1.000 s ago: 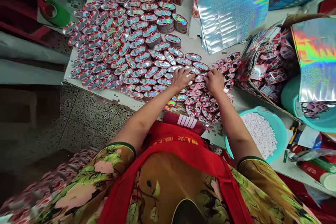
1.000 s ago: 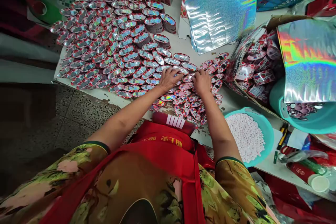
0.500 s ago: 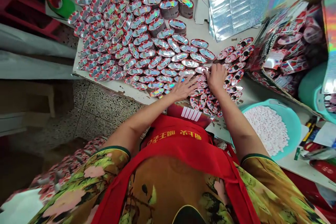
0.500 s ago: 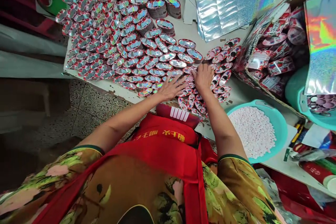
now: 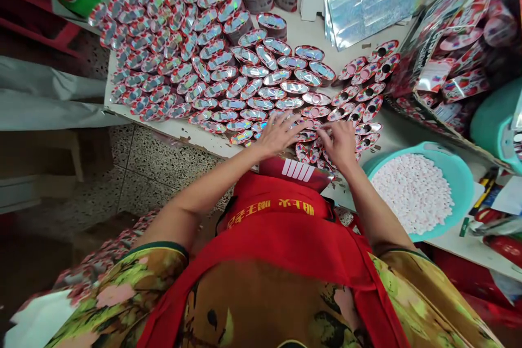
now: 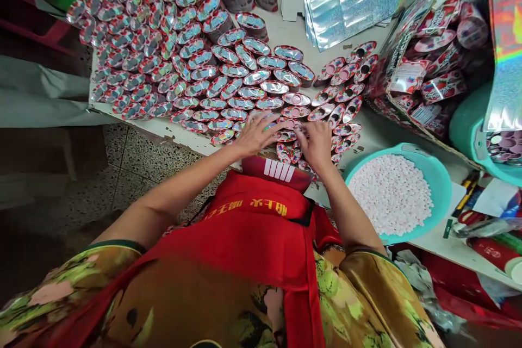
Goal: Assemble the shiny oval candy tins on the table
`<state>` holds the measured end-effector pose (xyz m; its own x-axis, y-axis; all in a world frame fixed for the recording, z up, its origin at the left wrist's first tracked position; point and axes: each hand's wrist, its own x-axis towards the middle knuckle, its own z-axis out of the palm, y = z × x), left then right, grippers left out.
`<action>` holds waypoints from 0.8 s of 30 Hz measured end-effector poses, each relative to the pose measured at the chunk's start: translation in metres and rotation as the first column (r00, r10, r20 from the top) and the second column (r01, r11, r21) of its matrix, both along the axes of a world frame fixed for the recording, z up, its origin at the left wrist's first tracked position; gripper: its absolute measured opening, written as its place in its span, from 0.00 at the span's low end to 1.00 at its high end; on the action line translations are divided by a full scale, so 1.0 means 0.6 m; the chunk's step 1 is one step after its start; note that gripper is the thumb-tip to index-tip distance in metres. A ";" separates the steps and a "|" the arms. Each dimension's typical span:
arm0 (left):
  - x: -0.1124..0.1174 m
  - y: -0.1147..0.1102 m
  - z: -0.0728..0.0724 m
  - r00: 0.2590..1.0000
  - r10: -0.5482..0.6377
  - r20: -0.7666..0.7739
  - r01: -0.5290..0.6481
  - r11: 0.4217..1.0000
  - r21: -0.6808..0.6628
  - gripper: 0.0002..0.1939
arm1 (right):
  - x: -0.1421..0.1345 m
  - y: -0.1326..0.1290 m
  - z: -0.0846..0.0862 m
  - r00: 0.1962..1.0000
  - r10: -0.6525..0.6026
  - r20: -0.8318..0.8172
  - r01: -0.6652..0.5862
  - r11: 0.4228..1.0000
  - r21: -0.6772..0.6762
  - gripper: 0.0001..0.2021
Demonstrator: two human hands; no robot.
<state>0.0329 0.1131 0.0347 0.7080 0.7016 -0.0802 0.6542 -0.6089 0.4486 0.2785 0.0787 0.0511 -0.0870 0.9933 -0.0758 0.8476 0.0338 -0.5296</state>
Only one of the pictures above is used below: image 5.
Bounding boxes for person's left hand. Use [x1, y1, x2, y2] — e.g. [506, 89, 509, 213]
[252, 111, 305, 161]

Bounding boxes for person's right hand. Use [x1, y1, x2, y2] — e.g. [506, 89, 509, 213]
[319, 121, 361, 170]

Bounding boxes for person's right fingers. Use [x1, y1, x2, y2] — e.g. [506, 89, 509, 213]
[319, 122, 343, 153]

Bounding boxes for person's left fingers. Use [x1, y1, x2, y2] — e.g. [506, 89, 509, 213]
[265, 111, 305, 133]

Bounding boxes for group of pink holed oval lids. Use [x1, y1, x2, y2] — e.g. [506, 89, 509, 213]
[294, 39, 403, 173]

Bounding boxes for heap of white candies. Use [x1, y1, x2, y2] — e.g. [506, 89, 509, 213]
[370, 153, 456, 235]

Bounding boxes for group of open holographic oval boxes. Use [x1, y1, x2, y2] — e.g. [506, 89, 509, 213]
[88, 0, 338, 149]

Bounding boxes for teal plastic basin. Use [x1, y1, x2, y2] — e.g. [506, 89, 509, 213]
[362, 141, 476, 243]

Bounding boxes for large cardboard box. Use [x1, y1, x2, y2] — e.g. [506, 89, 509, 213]
[385, 0, 522, 176]

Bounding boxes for person's body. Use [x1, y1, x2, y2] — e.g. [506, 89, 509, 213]
[40, 170, 505, 348]

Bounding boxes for pile of strawberry print packets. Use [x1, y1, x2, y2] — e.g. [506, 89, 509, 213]
[397, 0, 522, 136]

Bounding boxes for teal plastic bucket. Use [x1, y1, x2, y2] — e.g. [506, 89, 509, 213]
[469, 76, 522, 166]

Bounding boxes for yellow black utility knife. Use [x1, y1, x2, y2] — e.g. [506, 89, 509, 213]
[472, 166, 501, 219]

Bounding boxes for grey plastic sheet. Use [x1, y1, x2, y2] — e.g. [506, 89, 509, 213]
[0, 55, 128, 132]

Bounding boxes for red plastic stool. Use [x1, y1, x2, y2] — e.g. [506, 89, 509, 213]
[0, 0, 84, 60]

